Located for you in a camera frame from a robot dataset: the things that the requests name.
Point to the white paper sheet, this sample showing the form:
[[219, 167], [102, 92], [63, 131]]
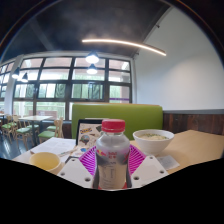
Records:
[[55, 145]]

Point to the green upholstered bench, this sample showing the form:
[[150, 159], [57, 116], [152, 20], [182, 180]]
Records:
[[140, 116]]

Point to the group of green-seated wooden chairs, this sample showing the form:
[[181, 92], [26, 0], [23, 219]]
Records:
[[23, 130]]

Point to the long linear ceiling light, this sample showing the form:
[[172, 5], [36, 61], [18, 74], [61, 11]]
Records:
[[126, 42]]

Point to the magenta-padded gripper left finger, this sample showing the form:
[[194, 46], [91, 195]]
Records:
[[75, 171]]

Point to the yellow cup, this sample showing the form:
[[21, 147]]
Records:
[[45, 161]]

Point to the group of pendant lamps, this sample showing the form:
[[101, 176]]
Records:
[[92, 58]]

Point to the white bowl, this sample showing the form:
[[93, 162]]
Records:
[[153, 141]]

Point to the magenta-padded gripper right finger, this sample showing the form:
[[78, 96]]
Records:
[[150, 170]]

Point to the white paper receipt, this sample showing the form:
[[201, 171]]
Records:
[[168, 162]]

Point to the clear red-capped drink bottle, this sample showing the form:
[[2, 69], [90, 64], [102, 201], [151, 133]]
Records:
[[111, 156]]

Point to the wooden dining table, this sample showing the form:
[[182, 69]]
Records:
[[35, 118]]

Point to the black-framed menu card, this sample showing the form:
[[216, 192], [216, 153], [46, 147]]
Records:
[[88, 133]]

